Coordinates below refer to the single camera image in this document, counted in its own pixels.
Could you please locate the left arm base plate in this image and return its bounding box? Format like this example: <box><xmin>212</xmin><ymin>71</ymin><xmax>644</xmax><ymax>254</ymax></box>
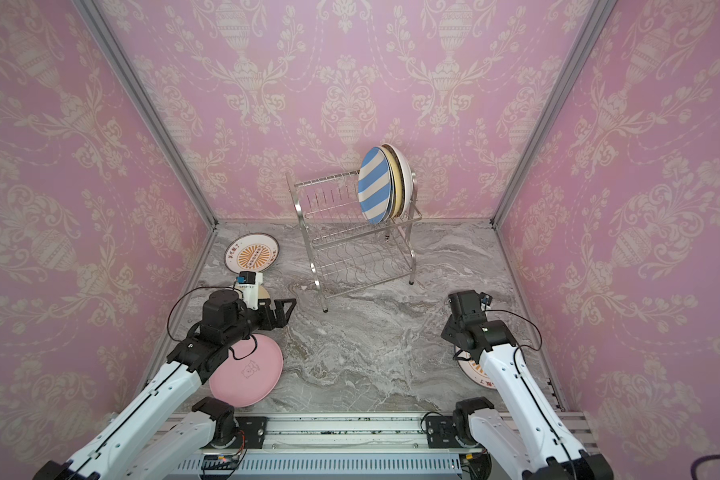
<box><xmin>207</xmin><ymin>416</ymin><xmax>268</xmax><ymax>451</ymax></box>

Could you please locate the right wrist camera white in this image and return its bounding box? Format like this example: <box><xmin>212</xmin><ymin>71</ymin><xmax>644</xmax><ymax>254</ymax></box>
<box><xmin>479</xmin><ymin>292</ymin><xmax>493</xmax><ymax>310</ymax></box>

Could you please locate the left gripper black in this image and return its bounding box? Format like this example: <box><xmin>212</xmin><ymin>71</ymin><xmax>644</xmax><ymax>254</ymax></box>
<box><xmin>223</xmin><ymin>296</ymin><xmax>298</xmax><ymax>348</ymax></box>

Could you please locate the beige plain plate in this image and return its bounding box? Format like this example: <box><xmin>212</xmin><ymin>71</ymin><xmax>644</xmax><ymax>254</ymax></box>
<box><xmin>257</xmin><ymin>285</ymin><xmax>270</xmax><ymax>300</ymax></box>

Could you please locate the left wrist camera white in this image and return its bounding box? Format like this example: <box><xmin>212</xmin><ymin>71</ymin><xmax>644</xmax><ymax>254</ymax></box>
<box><xmin>235</xmin><ymin>270</ymin><xmax>263</xmax><ymax>310</ymax></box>

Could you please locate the yellow bear plate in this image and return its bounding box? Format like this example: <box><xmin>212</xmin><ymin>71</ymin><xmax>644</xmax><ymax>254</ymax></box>
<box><xmin>381</xmin><ymin>144</ymin><xmax>405</xmax><ymax>219</ymax></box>

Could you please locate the aluminium mounting rail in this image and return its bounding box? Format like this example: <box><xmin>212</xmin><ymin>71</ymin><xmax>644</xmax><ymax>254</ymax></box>
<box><xmin>83</xmin><ymin>411</ymin><xmax>604</xmax><ymax>480</ymax></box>

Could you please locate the blue striped plate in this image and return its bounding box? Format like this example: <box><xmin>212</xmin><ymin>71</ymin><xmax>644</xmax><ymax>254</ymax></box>
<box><xmin>357</xmin><ymin>147</ymin><xmax>392</xmax><ymax>225</ymax></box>

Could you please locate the orange sunburst plate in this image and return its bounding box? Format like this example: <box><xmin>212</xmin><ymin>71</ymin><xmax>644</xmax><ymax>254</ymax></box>
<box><xmin>223</xmin><ymin>232</ymin><xmax>280</xmax><ymax>272</ymax></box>
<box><xmin>454</xmin><ymin>349</ymin><xmax>496</xmax><ymax>390</ymax></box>

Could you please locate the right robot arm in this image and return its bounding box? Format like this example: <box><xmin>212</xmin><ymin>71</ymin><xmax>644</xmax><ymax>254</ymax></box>
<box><xmin>441</xmin><ymin>290</ymin><xmax>614</xmax><ymax>479</ymax></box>

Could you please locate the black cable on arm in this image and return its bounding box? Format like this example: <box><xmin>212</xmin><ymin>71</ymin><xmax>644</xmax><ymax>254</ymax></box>
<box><xmin>165</xmin><ymin>284</ymin><xmax>259</xmax><ymax>362</ymax></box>
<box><xmin>453</xmin><ymin>308</ymin><xmax>545</xmax><ymax>364</ymax></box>

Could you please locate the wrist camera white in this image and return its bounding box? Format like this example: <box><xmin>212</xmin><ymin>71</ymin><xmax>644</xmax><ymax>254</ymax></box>
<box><xmin>235</xmin><ymin>270</ymin><xmax>263</xmax><ymax>310</ymax></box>
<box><xmin>479</xmin><ymin>292</ymin><xmax>493</xmax><ymax>310</ymax></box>

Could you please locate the steel two-tier dish rack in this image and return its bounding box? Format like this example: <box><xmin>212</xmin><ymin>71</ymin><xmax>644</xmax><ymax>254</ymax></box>
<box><xmin>286</xmin><ymin>170</ymin><xmax>422</xmax><ymax>312</ymax></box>

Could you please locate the pink bear plate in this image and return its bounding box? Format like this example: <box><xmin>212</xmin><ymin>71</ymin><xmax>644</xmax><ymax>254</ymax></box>
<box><xmin>208</xmin><ymin>334</ymin><xmax>284</xmax><ymax>408</ymax></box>

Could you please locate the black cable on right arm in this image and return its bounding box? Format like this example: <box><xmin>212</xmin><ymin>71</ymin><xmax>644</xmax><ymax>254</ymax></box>
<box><xmin>453</xmin><ymin>308</ymin><xmax>545</xmax><ymax>364</ymax></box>

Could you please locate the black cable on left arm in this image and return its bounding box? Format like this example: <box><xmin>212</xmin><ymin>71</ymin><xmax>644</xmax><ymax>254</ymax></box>
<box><xmin>165</xmin><ymin>284</ymin><xmax>259</xmax><ymax>362</ymax></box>

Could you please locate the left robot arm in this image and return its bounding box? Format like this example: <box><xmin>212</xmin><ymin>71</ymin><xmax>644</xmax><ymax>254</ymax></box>
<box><xmin>34</xmin><ymin>288</ymin><xmax>297</xmax><ymax>479</ymax></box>

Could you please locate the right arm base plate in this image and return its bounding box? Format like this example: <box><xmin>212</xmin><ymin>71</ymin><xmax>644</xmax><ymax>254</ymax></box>
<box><xmin>421</xmin><ymin>412</ymin><xmax>471</xmax><ymax>449</ymax></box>

